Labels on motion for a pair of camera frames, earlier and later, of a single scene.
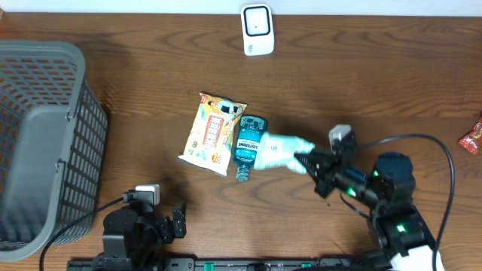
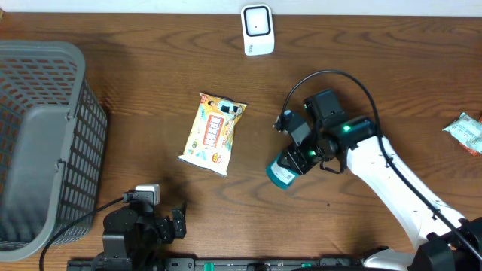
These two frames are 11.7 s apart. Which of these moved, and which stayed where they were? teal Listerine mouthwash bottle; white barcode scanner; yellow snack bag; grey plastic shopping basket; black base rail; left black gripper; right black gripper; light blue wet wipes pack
Moved: light blue wet wipes pack; teal Listerine mouthwash bottle; right black gripper
Stayed: yellow snack bag; black base rail; grey plastic shopping basket; white barcode scanner; left black gripper
